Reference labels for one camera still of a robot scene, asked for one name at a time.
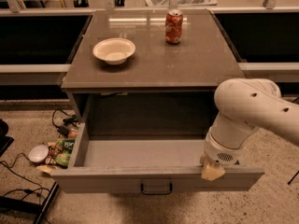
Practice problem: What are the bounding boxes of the brown snack packet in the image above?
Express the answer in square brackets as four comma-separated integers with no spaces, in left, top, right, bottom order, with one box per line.
[36,164,60,175]

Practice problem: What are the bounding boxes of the red soda can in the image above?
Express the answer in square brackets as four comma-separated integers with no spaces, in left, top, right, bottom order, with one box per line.
[165,9,183,44]

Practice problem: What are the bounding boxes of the black floor cable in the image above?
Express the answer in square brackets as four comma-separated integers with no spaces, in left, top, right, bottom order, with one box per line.
[0,152,51,203]

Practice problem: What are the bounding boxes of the grey drawer cabinet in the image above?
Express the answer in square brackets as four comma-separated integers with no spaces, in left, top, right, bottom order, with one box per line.
[62,10,243,140]

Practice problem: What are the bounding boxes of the black power adapter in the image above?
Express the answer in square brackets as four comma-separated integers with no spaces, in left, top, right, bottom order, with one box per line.
[57,126,69,137]

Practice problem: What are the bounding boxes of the white paper bowl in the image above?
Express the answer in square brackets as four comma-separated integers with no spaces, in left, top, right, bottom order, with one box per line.
[93,38,135,65]

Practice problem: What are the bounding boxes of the grey top drawer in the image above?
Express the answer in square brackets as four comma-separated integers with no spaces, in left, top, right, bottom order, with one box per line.
[50,92,265,196]

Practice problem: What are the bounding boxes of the white bowl on floor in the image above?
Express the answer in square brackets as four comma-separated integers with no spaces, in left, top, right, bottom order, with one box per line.
[28,145,49,163]

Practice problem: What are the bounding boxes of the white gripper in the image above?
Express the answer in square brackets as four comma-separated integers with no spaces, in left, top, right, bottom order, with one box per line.
[200,132,243,181]

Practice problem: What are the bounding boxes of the black stand base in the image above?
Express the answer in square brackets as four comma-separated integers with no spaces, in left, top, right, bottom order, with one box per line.
[0,182,59,224]

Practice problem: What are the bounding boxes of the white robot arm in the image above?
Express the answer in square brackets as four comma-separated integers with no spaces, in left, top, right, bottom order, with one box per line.
[200,78,299,181]

